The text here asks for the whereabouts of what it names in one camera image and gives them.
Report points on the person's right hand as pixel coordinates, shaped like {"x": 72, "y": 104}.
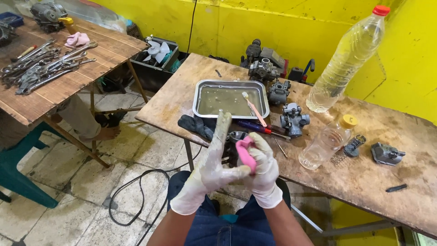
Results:
{"x": 266, "y": 177}

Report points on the person's left hand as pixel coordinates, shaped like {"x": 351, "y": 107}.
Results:
{"x": 208, "y": 174}

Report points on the person's right fingers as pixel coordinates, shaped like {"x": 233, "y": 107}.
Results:
{"x": 263, "y": 152}

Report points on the pink wiping cloth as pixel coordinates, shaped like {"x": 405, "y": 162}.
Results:
{"x": 245, "y": 153}

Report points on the dark metal carburetor bowl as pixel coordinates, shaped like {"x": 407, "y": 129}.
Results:
{"x": 236, "y": 136}

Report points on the pink toothbrush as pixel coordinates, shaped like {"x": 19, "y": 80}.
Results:
{"x": 255, "y": 111}

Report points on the light gray carburetor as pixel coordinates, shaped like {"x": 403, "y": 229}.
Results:
{"x": 293, "y": 119}

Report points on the small clear bottle yellow cap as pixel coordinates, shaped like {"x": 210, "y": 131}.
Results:
{"x": 324, "y": 143}

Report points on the dark gray carburetor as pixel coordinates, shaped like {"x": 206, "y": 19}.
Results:
{"x": 278, "y": 92}

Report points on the metal tray with liquid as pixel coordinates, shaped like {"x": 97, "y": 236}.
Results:
{"x": 228, "y": 99}

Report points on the dark rag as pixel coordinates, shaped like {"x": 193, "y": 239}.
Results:
{"x": 198, "y": 125}

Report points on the loose metal coil spring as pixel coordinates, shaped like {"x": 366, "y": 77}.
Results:
{"x": 338, "y": 158}

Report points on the silver carburetor with round intake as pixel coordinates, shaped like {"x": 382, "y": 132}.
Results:
{"x": 263, "y": 70}

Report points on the person's blue jeans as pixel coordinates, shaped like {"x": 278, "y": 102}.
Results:
{"x": 222, "y": 229}

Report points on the carburetor slide with spring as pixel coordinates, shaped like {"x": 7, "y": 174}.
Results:
{"x": 354, "y": 146}

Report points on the heap of engine parts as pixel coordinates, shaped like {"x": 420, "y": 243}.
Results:
{"x": 269, "y": 54}

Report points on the large clear bottle red cap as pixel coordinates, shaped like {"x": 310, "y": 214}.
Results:
{"x": 344, "y": 61}

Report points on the gray carburetor cover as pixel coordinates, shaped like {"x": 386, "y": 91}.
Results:
{"x": 385, "y": 154}

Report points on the black crate with parts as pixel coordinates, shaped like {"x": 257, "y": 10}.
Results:
{"x": 150, "y": 73}

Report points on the white plastic fan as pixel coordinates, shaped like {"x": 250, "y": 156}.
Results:
{"x": 157, "y": 51}

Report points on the dark woven basket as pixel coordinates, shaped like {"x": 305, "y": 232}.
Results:
{"x": 135, "y": 30}

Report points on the wooden side table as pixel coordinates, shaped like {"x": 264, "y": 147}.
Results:
{"x": 102, "y": 58}

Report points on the clear plastic sheet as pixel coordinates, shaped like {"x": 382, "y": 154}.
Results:
{"x": 95, "y": 13}

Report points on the pink rag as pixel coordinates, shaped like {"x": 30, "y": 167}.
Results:
{"x": 76, "y": 40}

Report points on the yellow oil bottle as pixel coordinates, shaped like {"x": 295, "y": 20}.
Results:
{"x": 68, "y": 24}

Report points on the heap of metal wrenches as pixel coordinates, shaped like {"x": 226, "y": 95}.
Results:
{"x": 41, "y": 68}

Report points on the green plastic chair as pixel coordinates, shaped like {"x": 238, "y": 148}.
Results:
{"x": 17, "y": 170}

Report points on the gray engine block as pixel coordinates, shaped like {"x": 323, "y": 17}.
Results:
{"x": 47, "y": 15}

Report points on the dark engine cover part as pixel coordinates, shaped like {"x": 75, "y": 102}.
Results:
{"x": 6, "y": 34}

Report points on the blue plastic box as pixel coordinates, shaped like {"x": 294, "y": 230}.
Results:
{"x": 10, "y": 18}

